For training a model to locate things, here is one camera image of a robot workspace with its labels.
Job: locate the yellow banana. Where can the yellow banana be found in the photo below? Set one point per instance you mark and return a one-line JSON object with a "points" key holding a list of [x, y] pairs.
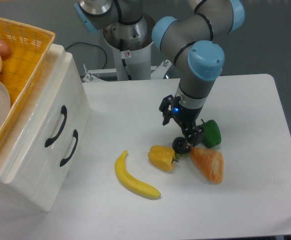
{"points": [[131, 183]]}

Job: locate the white drawer cabinet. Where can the white drawer cabinet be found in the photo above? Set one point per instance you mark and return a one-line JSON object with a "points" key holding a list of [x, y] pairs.
{"points": [[6, 193]]}

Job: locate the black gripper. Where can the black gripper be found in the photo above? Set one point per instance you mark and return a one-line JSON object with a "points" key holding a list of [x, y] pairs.
{"points": [[184, 111]]}

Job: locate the green bell pepper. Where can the green bell pepper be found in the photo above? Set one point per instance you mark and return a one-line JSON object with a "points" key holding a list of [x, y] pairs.
{"points": [[212, 135]]}

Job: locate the pink peach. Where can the pink peach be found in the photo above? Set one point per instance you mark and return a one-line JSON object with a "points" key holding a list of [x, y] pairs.
{"points": [[5, 50]]}

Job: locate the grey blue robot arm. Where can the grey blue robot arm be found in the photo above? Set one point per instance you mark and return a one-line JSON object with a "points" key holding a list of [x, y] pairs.
{"points": [[187, 44]]}

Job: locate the yellow woven basket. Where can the yellow woven basket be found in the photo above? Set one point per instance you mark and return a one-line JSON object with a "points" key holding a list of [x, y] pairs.
{"points": [[29, 45]]}

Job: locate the yellow bell pepper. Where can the yellow bell pepper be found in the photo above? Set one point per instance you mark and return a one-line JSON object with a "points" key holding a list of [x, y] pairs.
{"points": [[162, 157]]}

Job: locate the black round toy fruit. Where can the black round toy fruit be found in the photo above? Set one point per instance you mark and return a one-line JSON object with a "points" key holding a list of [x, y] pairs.
{"points": [[179, 146]]}

